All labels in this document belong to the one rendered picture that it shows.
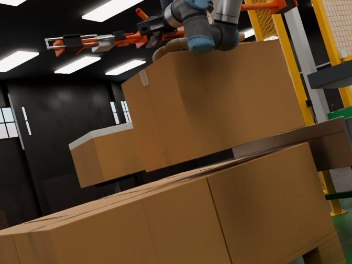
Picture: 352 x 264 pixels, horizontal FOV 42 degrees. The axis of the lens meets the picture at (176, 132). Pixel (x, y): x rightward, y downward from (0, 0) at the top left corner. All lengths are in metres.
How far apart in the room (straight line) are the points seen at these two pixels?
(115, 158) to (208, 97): 1.96
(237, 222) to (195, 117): 0.42
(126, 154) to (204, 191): 2.05
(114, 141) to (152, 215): 2.15
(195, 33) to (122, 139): 2.16
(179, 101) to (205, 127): 0.13
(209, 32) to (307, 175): 0.78
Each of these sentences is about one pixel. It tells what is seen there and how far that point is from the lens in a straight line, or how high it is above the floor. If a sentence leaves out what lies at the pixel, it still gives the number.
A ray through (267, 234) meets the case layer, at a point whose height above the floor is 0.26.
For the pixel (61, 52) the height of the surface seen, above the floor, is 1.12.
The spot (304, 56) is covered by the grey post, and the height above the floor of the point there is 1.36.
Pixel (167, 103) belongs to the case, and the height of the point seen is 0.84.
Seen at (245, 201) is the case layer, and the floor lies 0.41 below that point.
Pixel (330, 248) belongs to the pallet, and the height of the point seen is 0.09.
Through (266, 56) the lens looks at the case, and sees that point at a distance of 2.01.
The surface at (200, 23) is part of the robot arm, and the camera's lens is 1.61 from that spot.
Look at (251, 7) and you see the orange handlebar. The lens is 1.95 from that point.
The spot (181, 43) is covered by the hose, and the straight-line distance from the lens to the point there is 1.86.
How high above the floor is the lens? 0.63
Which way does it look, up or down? 3 degrees up
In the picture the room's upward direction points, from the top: 16 degrees counter-clockwise
